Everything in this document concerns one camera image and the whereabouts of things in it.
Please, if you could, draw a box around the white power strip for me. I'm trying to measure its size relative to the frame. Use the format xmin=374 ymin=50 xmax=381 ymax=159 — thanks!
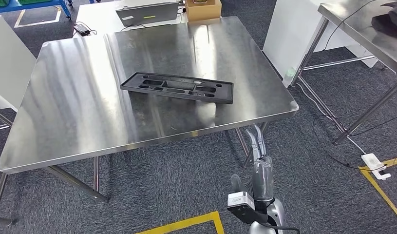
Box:
xmin=361 ymin=153 xmax=392 ymax=181

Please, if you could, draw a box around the white cabinet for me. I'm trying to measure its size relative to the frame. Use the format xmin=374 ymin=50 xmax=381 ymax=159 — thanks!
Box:
xmin=263 ymin=0 xmax=378 ymax=88

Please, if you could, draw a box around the stainless steel workbench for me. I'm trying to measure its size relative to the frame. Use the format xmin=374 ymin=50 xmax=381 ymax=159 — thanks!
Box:
xmin=0 ymin=16 xmax=300 ymax=227

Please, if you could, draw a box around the black camera bracket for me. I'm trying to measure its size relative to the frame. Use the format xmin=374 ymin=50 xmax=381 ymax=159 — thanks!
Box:
xmin=227 ymin=203 xmax=270 ymax=225

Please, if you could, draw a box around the grey laptop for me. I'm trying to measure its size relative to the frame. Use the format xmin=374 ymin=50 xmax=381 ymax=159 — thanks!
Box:
xmin=115 ymin=1 xmax=180 ymax=27

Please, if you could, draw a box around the black floor cable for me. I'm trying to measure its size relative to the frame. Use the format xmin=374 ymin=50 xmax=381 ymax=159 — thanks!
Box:
xmin=312 ymin=115 xmax=397 ymax=171

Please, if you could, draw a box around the white desk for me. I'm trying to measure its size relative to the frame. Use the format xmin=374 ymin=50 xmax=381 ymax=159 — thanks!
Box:
xmin=72 ymin=0 xmax=189 ymax=39

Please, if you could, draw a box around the black plastic plate frame part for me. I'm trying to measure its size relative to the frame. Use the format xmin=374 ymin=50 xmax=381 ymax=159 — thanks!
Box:
xmin=120 ymin=71 xmax=234 ymax=105

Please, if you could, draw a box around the stainless steel table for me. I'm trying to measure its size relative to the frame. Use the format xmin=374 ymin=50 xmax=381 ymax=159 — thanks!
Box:
xmin=290 ymin=0 xmax=397 ymax=145

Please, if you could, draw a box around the black power adapter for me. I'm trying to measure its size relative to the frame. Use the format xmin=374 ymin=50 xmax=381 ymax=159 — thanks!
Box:
xmin=72 ymin=21 xmax=97 ymax=37

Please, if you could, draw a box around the white top side table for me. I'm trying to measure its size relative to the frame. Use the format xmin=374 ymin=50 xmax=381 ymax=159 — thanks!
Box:
xmin=0 ymin=15 xmax=37 ymax=132

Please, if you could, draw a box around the yellow floor tape square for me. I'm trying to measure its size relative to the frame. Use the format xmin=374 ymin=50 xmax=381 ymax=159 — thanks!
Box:
xmin=135 ymin=211 xmax=225 ymax=234
xmin=359 ymin=156 xmax=397 ymax=225

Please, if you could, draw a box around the white power cord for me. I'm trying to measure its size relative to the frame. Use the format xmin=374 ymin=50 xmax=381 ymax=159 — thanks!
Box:
xmin=295 ymin=83 xmax=367 ymax=156

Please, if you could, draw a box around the small pale green object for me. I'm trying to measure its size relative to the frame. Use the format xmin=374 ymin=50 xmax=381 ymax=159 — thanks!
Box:
xmin=284 ymin=67 xmax=298 ymax=82

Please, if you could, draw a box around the blue metal shelf rack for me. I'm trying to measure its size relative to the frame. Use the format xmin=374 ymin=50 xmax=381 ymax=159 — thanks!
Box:
xmin=0 ymin=0 xmax=73 ymax=20

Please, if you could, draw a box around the black camera cable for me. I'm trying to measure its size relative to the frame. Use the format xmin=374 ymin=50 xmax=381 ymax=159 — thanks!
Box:
xmin=259 ymin=221 xmax=301 ymax=234

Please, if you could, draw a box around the brown cardboard box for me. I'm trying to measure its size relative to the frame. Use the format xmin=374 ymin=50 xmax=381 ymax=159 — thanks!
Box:
xmin=185 ymin=0 xmax=223 ymax=23

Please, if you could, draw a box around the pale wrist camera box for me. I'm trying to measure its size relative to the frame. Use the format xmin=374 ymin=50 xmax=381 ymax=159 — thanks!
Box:
xmin=227 ymin=191 xmax=256 ymax=208

